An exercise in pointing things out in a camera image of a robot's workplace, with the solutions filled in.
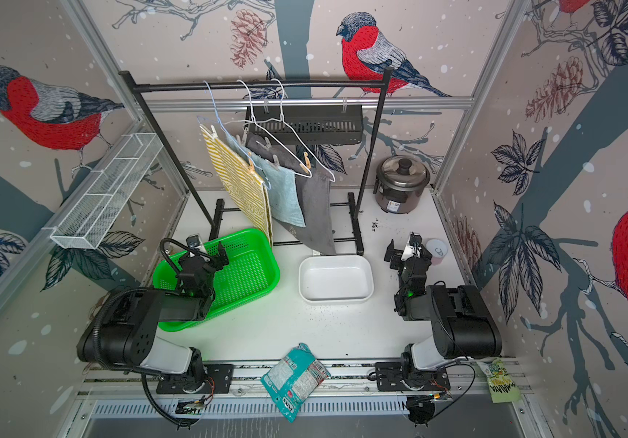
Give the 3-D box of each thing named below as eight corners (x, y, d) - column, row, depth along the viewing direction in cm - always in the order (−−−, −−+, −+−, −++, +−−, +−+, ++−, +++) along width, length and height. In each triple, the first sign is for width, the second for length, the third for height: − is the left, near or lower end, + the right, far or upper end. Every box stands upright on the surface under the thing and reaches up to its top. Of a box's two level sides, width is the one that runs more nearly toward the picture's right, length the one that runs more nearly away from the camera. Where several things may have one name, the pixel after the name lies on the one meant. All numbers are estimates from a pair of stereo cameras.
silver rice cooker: (376, 220, 112) (384, 186, 96) (371, 190, 123) (378, 155, 108) (419, 220, 112) (434, 185, 96) (410, 190, 123) (423, 155, 107)
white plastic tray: (298, 308, 88) (297, 301, 84) (301, 261, 99) (299, 253, 95) (374, 307, 88) (377, 301, 83) (368, 261, 99) (371, 252, 95)
